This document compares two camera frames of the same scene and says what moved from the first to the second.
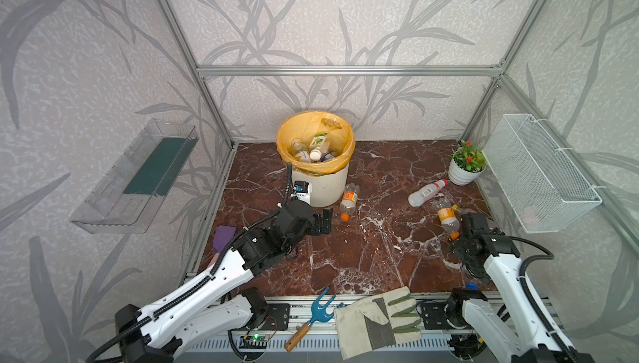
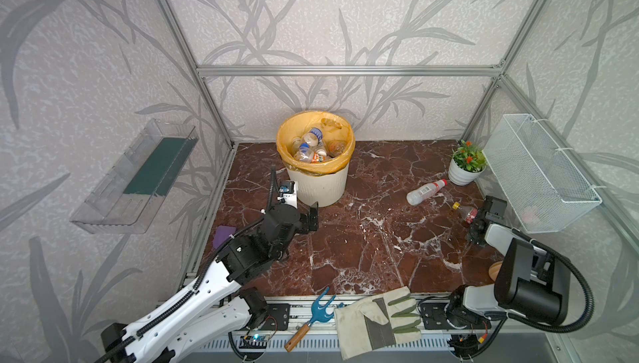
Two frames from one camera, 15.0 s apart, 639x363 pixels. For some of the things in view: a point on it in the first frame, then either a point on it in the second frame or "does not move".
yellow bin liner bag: [339, 134] does not move
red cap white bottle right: [424, 192] does not move
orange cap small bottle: [349, 201] -> [335, 149]
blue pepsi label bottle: [328, 156] -> [314, 137]
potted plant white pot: [467, 163] does not move
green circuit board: [254, 341] does not move
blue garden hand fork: [319, 315] does not move
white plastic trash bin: [326, 190] does not move
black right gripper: [458, 247] -> [470, 233]
